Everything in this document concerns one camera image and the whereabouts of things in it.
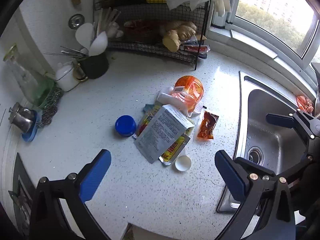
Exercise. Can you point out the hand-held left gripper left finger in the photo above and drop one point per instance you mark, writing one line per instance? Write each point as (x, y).
(96, 177)

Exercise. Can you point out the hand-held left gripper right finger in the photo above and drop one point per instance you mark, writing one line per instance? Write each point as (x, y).
(230, 177)

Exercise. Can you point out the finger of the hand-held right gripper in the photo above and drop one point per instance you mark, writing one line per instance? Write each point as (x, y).
(280, 120)
(257, 166)

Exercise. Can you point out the grey paper carton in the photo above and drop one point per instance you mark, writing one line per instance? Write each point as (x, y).
(162, 130)

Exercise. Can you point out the stainless steel sink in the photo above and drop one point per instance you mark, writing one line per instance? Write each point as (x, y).
(265, 130)

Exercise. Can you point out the metal faucet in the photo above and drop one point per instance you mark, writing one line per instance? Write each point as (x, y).
(317, 105)

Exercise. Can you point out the red sauce packet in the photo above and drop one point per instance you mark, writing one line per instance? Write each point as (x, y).
(207, 125)

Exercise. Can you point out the blue bottle cap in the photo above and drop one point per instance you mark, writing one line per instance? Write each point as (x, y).
(125, 126)

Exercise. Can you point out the yellow foil sachet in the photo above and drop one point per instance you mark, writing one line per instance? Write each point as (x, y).
(172, 153)

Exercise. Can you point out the yellow red packet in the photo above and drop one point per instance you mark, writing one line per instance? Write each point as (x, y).
(144, 124)

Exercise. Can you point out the blue plastic dish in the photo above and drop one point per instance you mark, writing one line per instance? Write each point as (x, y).
(31, 135)

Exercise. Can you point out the black gas stove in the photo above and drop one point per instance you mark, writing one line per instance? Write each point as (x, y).
(17, 175)

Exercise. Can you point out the steel wool scrubber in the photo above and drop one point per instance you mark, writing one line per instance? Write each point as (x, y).
(50, 107)

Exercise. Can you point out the small steel teapot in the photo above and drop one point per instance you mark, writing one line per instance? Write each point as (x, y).
(23, 120)

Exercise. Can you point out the orange plastic bag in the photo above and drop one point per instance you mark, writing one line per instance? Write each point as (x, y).
(188, 90)

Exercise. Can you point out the white enamel jar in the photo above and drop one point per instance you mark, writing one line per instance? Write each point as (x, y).
(66, 78)

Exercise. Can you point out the red snack packet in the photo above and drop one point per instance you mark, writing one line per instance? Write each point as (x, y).
(196, 48)

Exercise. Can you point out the dark green mug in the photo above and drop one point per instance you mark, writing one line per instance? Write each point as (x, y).
(96, 63)

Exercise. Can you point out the glass carafe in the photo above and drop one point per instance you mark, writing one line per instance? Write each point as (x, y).
(27, 80)

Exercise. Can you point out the silver foil packet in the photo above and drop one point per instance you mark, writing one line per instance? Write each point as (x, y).
(191, 40)

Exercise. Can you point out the bundle of metal skewers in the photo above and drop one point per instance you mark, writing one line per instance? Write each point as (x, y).
(70, 52)

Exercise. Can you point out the knobby ginger root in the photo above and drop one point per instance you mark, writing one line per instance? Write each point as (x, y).
(185, 28)

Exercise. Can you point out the cut ginger root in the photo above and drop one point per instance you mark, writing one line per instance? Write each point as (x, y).
(172, 41)

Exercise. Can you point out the white rice paddle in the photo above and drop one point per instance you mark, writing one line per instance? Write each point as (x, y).
(85, 35)
(98, 43)

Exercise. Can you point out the pair of hanging white gloves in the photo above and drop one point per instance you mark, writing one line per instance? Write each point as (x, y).
(221, 0)

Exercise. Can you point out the garlic bulbs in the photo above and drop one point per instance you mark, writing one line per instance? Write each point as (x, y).
(113, 28)

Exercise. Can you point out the bag of red chilies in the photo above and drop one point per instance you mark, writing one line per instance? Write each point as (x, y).
(140, 28)

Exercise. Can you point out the round metal sink strainer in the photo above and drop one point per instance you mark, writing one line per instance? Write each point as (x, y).
(76, 20)

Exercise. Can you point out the bundle of wooden chopsticks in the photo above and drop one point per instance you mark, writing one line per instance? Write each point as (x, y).
(107, 17)

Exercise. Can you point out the white window frame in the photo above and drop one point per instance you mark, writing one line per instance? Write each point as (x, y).
(250, 37)

